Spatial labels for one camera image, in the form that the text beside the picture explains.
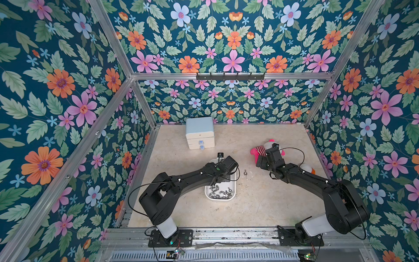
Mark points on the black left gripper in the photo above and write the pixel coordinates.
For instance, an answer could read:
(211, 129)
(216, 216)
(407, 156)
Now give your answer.
(228, 177)

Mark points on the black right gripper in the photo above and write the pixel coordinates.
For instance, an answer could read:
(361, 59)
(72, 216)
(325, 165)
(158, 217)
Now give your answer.
(263, 158)

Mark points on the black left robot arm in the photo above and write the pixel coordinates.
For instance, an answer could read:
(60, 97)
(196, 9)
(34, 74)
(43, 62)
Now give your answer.
(160, 197)

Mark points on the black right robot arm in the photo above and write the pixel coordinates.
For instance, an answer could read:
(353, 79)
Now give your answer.
(344, 209)

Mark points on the white storage tray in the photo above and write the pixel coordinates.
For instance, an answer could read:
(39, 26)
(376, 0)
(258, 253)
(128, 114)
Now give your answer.
(232, 182)

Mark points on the pile of wing nuts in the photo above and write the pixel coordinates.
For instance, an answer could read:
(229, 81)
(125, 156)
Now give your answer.
(220, 191)

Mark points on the pale blue drawer box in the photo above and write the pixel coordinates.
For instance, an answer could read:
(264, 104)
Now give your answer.
(200, 133)

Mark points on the pink white striped plush toy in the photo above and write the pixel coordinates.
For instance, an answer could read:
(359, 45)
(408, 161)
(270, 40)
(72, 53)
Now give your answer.
(260, 151)

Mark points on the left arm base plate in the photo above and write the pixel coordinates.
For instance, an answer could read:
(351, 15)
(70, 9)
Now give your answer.
(181, 238)

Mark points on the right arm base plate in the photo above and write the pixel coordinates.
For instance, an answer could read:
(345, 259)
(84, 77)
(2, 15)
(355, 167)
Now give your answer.
(296, 236)

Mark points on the black hook rail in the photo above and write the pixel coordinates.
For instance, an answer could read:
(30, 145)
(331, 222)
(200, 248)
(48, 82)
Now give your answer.
(229, 76)

